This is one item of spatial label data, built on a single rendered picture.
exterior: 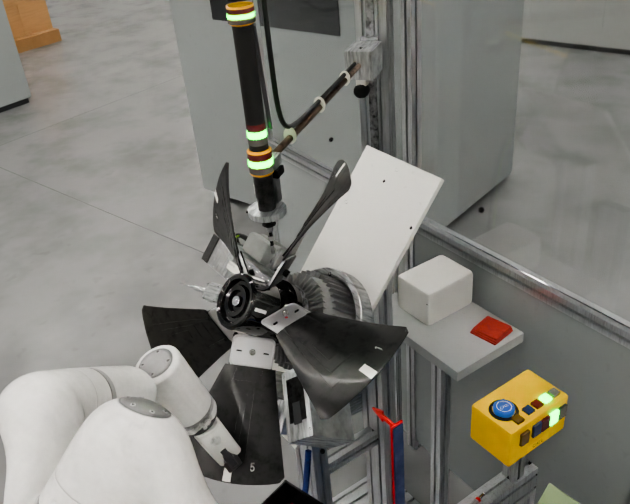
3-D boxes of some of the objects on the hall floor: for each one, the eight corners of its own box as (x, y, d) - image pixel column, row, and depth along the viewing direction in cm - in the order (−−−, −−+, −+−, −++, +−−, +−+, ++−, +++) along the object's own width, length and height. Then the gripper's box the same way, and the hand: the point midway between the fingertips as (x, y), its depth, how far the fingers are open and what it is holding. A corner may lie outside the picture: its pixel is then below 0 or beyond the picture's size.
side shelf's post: (438, 515, 237) (442, 321, 194) (447, 523, 234) (452, 328, 191) (430, 521, 235) (431, 327, 192) (438, 529, 232) (441, 334, 189)
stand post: (326, 580, 220) (298, 359, 173) (343, 601, 214) (319, 378, 166) (314, 588, 218) (283, 367, 171) (331, 610, 212) (304, 386, 164)
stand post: (382, 540, 231) (367, 244, 170) (400, 559, 224) (391, 258, 164) (371, 547, 229) (352, 250, 168) (389, 567, 222) (376, 265, 162)
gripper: (160, 404, 129) (201, 455, 141) (196, 453, 118) (238, 503, 130) (192, 378, 131) (231, 430, 143) (231, 424, 120) (269, 476, 132)
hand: (230, 460), depth 135 cm, fingers closed
